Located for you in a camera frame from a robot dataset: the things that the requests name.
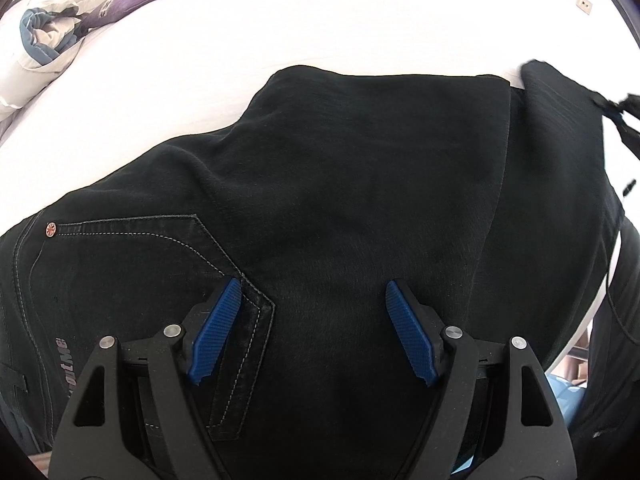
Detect bed with white sheet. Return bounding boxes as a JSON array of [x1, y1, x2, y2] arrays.
[[0, 0, 638, 366]]

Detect black pants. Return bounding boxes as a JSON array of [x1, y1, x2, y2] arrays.
[[0, 60, 631, 480]]

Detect white folded duvet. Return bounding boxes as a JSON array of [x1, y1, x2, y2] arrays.
[[0, 0, 96, 121]]

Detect person's dark clothing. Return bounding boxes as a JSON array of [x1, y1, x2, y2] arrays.
[[570, 220, 640, 480]]

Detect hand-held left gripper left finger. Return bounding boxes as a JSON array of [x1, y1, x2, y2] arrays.
[[47, 277, 246, 480]]

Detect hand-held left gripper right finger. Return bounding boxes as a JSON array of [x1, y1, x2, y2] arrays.
[[385, 279, 576, 480]]

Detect light blue cloth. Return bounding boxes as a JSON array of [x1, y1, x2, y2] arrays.
[[545, 375, 591, 426]]

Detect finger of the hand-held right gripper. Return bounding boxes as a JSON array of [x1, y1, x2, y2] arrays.
[[595, 91, 640, 153]]

